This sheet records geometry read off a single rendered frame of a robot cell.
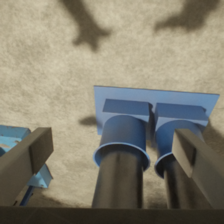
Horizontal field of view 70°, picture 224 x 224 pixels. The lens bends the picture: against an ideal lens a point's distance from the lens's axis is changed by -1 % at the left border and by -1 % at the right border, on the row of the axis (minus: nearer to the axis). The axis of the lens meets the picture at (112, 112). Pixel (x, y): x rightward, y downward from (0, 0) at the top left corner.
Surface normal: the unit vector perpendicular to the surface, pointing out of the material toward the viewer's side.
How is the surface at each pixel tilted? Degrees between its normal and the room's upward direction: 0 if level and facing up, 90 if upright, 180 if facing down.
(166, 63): 0
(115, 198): 90
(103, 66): 0
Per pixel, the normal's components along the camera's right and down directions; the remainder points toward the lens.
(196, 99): -0.13, 0.63
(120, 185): 0.09, -0.76
